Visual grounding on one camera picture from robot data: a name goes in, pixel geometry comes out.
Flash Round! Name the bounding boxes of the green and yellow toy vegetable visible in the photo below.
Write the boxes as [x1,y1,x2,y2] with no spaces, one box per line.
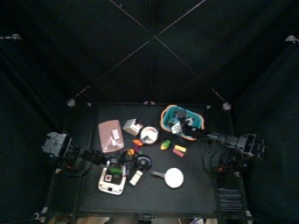
[160,139,174,151]

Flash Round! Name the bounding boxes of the thin white cord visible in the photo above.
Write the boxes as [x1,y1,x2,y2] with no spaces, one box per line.
[107,0,231,107]

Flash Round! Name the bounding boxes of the white rectangular toy piece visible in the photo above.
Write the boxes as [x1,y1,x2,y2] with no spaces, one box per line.
[128,170,146,186]

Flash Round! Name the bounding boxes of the white round bowl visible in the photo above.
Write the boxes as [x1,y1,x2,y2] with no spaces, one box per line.
[139,125,160,145]

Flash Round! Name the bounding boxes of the yellow toy block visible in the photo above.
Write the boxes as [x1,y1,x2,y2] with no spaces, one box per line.
[172,144,188,153]

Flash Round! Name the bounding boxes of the white toy box appliance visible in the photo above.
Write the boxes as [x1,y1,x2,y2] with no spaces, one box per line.
[122,118,144,137]

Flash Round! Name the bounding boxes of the green toy food piece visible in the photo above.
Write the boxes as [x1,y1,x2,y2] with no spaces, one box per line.
[107,166,123,175]

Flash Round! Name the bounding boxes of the teal basket with orange rim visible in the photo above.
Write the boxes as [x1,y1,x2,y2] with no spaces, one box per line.
[160,104,206,142]

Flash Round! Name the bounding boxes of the white striped item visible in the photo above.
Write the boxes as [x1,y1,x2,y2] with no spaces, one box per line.
[171,122,183,135]

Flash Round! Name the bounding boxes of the black round plate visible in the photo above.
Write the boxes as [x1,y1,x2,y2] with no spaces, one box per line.
[134,154,155,172]

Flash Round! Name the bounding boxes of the pink rectangular tray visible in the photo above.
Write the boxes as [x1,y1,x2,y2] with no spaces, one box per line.
[98,119,127,154]

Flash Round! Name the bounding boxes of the white toy pan grey handle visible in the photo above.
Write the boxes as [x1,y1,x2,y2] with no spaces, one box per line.
[151,167,186,189]

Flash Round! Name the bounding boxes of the white toy cash register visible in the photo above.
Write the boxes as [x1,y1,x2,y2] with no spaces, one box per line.
[98,165,130,196]

